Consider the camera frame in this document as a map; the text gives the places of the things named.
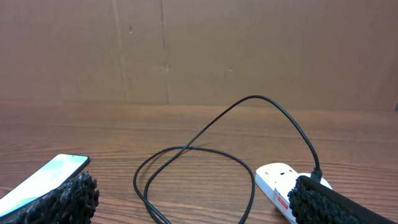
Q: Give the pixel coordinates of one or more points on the white power strip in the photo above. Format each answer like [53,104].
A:
[276,180]

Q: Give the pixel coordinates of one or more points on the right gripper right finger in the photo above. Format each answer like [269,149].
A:
[318,205]

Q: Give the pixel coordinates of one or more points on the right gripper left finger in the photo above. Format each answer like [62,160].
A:
[73,202]

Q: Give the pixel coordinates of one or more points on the white charger plug adapter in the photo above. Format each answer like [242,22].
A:
[311,183]

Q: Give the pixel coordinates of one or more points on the Samsung Galaxy smartphone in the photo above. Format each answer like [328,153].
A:
[50,176]

